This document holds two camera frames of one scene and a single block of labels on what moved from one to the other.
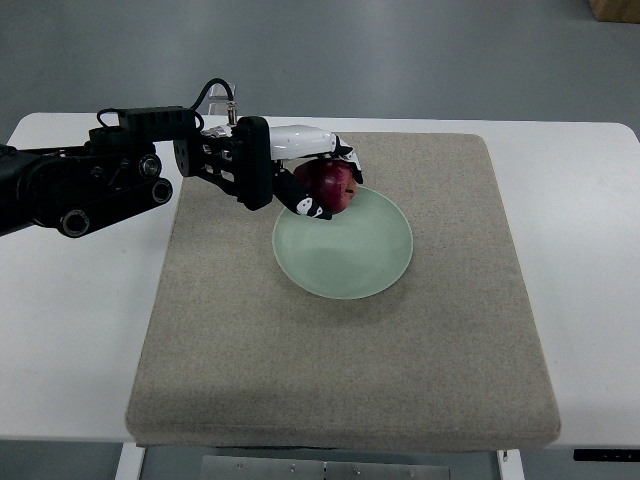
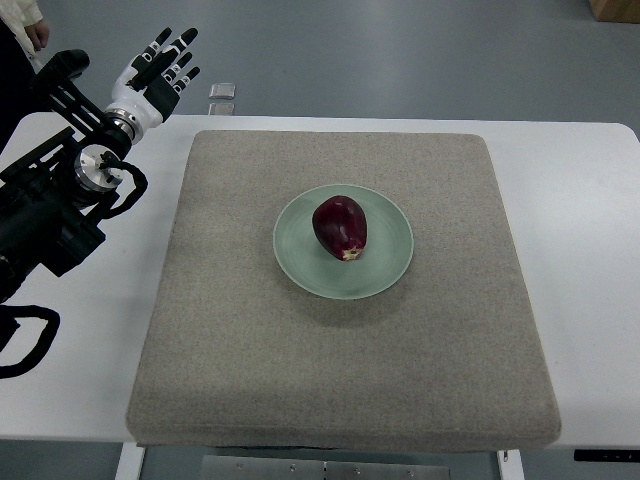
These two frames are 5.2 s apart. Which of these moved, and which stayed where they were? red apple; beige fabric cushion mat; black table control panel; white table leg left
Moved: red apple
Stayed: beige fabric cushion mat; white table leg left; black table control panel
